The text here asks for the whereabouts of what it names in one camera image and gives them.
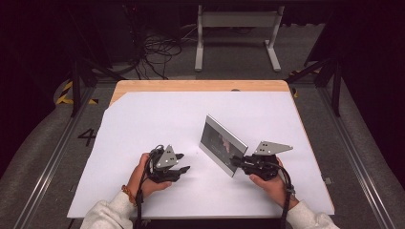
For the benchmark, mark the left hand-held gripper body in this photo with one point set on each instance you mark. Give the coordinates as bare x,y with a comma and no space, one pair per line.
167,159

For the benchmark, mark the person's left hand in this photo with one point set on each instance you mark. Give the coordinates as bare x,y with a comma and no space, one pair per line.
146,186

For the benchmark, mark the white metal desk frame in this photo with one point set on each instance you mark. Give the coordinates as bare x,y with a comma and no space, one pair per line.
237,19

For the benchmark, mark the wooden table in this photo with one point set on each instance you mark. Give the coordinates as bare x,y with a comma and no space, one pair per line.
191,86

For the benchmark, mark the white paper sheet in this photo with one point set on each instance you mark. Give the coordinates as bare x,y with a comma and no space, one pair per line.
153,117

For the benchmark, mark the dark table grommet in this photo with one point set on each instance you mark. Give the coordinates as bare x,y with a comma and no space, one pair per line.
235,90

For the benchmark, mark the small grey bracket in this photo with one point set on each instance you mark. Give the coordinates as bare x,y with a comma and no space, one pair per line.
328,180

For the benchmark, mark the grey metal floor rail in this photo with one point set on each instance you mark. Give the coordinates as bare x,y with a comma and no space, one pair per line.
47,168
356,165

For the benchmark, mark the person's right hand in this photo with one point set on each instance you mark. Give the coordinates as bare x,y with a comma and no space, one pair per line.
275,191

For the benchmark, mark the black metal stand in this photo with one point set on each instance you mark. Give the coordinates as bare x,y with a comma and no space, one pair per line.
336,92
76,86

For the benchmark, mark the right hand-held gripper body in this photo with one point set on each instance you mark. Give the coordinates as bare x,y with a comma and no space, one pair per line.
262,163

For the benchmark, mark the yellow and black floor tape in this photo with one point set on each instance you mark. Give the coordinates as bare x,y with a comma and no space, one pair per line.
295,93
65,95

